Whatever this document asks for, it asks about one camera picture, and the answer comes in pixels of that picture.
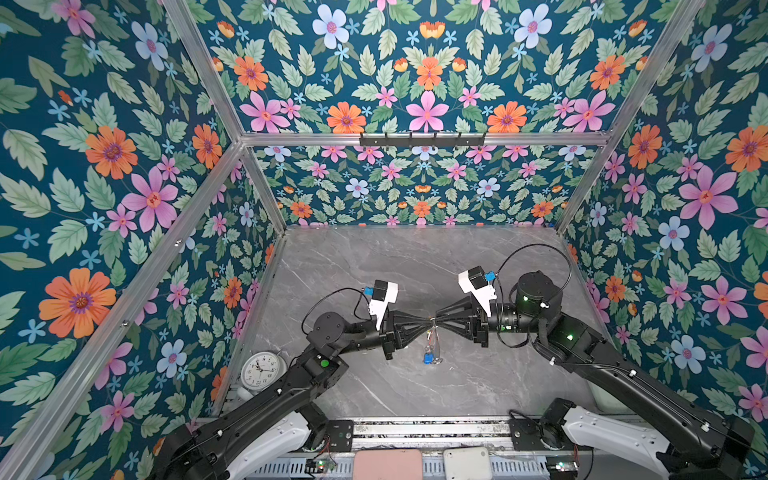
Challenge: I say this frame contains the white box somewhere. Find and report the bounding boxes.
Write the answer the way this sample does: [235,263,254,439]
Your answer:
[443,447,493,480]

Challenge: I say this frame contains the green circuit board left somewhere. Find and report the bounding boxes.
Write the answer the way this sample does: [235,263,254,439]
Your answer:
[304,459,337,476]

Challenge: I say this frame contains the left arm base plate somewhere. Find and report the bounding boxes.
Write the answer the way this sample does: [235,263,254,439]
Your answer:
[310,419,355,453]

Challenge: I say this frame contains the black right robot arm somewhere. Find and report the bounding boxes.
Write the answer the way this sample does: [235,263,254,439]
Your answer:
[434,268,754,479]

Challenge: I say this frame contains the green circuit board right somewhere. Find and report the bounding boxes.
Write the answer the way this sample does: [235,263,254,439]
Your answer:
[546,460,579,480]

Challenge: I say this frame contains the left camera cable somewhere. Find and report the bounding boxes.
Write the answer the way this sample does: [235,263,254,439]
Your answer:
[300,286,370,336]

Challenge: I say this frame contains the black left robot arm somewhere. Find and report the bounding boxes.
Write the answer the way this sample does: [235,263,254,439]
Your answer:
[149,312,433,479]

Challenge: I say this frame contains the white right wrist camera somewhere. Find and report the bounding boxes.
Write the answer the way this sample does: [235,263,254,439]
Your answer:
[458,266,497,316]

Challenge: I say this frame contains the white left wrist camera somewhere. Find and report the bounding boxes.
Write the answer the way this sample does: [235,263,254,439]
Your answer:
[364,280,399,330]

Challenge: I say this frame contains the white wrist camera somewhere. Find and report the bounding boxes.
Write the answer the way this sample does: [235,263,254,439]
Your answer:
[458,266,497,316]
[364,280,399,330]

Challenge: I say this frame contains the right camera cable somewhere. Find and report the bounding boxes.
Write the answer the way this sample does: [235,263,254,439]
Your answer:
[495,242,574,292]

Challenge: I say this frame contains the white analog alarm clock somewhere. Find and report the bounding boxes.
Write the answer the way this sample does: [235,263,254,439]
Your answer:
[240,351,287,392]

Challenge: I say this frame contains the pink box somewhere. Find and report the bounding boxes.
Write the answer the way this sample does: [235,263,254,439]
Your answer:
[352,449,424,480]

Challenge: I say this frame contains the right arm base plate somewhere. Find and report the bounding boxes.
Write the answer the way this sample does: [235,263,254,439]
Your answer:
[508,417,592,453]

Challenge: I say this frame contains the camera cable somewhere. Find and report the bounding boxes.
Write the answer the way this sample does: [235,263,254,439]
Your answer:
[300,286,370,336]
[495,242,574,292]

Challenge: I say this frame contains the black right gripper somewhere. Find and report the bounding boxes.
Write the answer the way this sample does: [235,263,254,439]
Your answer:
[436,296,546,350]

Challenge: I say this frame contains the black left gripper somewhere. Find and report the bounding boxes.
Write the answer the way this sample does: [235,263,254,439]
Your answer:
[334,309,433,363]

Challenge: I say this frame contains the green circuit board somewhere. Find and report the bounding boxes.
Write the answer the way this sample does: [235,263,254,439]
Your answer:
[546,460,579,480]
[304,459,337,476]

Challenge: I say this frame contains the black wall hook rail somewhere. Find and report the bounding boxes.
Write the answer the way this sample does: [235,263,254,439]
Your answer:
[358,132,486,149]

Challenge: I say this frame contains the aluminium front rail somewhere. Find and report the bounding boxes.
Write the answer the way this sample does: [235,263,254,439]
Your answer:
[197,416,679,456]

